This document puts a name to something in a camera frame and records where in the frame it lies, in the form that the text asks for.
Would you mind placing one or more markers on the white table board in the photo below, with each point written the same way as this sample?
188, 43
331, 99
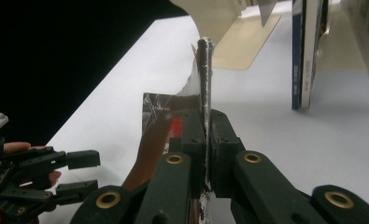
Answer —
266, 124

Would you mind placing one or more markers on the purple magazine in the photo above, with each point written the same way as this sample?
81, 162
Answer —
306, 62

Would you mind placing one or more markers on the black curtain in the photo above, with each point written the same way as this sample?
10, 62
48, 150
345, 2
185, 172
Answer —
48, 62

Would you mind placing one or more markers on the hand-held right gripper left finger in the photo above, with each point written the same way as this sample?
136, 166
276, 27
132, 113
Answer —
193, 146

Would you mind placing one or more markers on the black magazine with red print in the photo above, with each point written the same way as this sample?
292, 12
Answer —
205, 77

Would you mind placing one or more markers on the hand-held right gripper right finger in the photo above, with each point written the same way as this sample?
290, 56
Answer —
227, 146

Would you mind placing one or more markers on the beige expandable bookend rack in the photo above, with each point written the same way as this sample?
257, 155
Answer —
235, 46

